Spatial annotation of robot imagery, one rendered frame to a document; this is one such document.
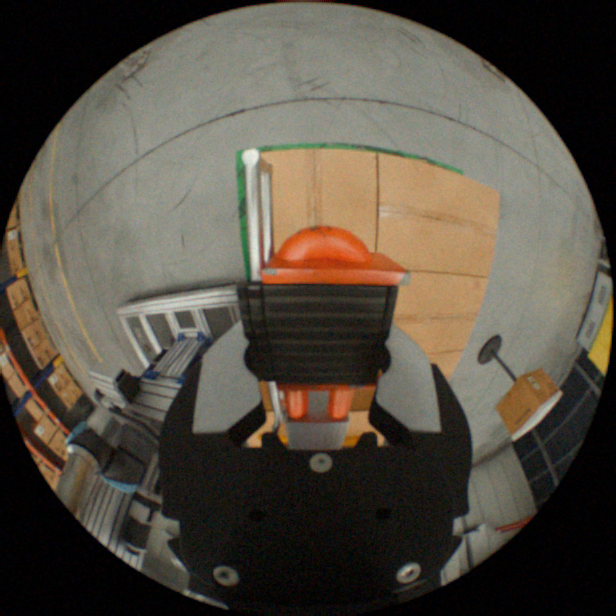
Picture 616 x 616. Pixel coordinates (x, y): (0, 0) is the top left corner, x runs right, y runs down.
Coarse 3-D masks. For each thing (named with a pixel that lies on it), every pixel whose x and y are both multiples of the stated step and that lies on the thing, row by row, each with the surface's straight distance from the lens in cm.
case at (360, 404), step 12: (252, 372) 55; (264, 384) 51; (264, 396) 48; (360, 396) 48; (372, 396) 49; (360, 408) 46; (360, 420) 49; (348, 432) 54; (360, 432) 55; (252, 444) 65
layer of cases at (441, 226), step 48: (288, 192) 65; (336, 192) 65; (384, 192) 69; (432, 192) 77; (480, 192) 94; (384, 240) 69; (432, 240) 77; (480, 240) 94; (432, 288) 83; (480, 288) 102; (432, 336) 96
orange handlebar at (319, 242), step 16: (288, 240) 11; (304, 240) 10; (320, 240) 10; (336, 240) 10; (352, 240) 11; (288, 256) 10; (304, 256) 10; (320, 256) 10; (336, 256) 10; (352, 256) 10; (368, 256) 11; (288, 400) 17; (304, 400) 18; (336, 400) 17; (336, 416) 19
